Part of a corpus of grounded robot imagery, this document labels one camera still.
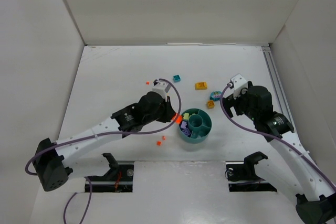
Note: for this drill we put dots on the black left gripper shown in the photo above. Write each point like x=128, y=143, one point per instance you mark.
x=168, y=109

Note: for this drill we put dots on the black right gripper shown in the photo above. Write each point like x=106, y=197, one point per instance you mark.
x=228, y=106

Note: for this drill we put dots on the orange round dome lego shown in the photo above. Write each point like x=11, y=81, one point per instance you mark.
x=177, y=119

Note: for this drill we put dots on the lime green square lego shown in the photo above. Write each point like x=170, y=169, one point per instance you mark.
x=186, y=116

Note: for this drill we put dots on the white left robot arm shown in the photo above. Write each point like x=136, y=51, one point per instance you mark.
x=54, y=161

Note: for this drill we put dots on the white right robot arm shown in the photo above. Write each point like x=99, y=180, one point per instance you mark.
x=308, y=188

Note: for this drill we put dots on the teal round divided container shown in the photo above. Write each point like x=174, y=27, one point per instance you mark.
x=199, y=124

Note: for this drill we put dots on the teal square lego brick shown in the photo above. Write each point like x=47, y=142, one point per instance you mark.
x=176, y=78

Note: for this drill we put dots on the yellow square lego brick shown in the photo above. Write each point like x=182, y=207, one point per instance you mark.
x=210, y=104

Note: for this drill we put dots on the teal frog lotus lego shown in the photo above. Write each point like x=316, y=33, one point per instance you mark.
x=215, y=95

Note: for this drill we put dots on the yellow curved lego brick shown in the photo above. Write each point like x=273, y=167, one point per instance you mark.
x=201, y=86

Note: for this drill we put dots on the aluminium rail at right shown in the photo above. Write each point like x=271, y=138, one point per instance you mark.
x=275, y=79

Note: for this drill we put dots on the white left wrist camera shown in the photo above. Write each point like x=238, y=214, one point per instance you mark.
x=161, y=87

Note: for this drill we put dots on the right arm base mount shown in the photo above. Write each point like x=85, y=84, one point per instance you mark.
x=242, y=178

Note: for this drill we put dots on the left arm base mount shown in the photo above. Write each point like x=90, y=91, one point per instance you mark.
x=118, y=178

